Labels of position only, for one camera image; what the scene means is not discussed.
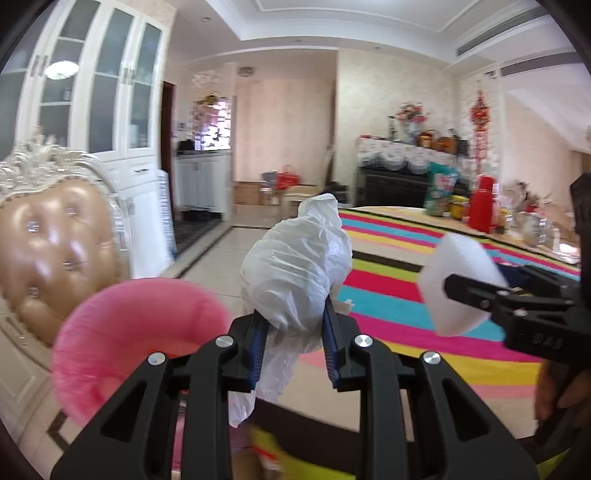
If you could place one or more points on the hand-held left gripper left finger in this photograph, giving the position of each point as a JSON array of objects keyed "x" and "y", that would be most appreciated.
[{"x": 257, "y": 350}]

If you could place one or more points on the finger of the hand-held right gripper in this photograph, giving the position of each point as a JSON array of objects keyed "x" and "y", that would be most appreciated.
[
  {"x": 475, "y": 295},
  {"x": 515, "y": 275}
]

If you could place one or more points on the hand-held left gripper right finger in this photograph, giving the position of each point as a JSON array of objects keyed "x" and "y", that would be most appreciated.
[{"x": 330, "y": 350}]

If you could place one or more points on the white foam block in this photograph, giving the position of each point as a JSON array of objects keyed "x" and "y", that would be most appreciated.
[{"x": 461, "y": 277}]

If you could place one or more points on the white plastic bag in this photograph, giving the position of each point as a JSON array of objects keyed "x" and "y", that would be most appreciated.
[{"x": 291, "y": 267}]

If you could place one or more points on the pink lined trash bin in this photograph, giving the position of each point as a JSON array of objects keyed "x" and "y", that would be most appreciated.
[{"x": 115, "y": 314}]

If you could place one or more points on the person's right hand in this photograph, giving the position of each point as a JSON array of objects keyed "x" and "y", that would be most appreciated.
[{"x": 551, "y": 387}]

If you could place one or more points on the red thermos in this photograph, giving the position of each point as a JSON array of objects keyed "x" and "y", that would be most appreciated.
[{"x": 482, "y": 205}]

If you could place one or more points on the striped tablecloth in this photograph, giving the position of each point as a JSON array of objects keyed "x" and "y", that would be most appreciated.
[{"x": 392, "y": 286}]

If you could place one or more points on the yellow lidded jar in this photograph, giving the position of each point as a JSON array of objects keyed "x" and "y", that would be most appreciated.
[{"x": 457, "y": 208}]

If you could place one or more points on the green snack bag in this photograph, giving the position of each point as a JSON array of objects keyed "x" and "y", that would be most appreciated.
[{"x": 441, "y": 189}]

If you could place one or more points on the patterned doormat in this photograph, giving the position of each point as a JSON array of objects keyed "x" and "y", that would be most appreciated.
[{"x": 196, "y": 233}]

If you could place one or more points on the black piano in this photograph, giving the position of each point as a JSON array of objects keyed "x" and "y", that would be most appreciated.
[{"x": 392, "y": 187}]

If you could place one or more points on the dark handbag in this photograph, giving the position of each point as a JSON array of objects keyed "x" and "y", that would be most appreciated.
[{"x": 459, "y": 143}]

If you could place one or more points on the brown cardboard box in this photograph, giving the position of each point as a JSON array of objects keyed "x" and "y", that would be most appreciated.
[{"x": 245, "y": 194}]

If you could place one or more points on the black bag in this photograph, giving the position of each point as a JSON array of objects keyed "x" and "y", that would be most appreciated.
[{"x": 339, "y": 193}]

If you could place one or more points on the wooden chair beige seat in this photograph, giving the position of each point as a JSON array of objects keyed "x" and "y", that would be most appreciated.
[{"x": 300, "y": 194}]

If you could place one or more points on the woven basket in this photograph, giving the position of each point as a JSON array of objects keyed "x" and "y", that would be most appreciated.
[{"x": 427, "y": 139}]

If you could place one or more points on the red knot hanging ornament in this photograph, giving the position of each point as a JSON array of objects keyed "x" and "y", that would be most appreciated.
[{"x": 480, "y": 115}]

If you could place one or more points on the grey paper bag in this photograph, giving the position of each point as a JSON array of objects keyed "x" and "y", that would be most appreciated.
[{"x": 268, "y": 182}]

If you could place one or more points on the red gift bag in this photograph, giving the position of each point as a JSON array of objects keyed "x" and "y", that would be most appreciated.
[{"x": 287, "y": 179}]

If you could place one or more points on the white shoe cabinet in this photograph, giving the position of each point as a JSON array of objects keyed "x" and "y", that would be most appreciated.
[{"x": 203, "y": 184}]

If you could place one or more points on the dark metal figurine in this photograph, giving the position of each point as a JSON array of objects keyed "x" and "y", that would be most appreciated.
[{"x": 392, "y": 127}]

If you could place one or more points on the flower vase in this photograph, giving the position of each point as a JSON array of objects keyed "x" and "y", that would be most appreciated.
[{"x": 412, "y": 115}]

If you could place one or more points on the black pouch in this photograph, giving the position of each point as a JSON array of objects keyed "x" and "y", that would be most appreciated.
[{"x": 185, "y": 146}]

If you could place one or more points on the beige tufted chair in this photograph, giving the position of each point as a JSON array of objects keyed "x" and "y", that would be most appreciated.
[{"x": 55, "y": 240}]

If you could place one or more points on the long ceiling air vent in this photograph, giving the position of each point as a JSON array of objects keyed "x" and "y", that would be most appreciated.
[{"x": 503, "y": 30}]

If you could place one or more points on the round ceiling lamp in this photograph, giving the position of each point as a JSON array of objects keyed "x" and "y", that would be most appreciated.
[{"x": 244, "y": 71}]

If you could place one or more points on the white glass door cabinet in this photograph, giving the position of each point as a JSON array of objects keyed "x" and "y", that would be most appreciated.
[{"x": 106, "y": 69}]

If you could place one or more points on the small wall air vent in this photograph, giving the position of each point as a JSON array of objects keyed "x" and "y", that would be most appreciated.
[{"x": 535, "y": 65}]

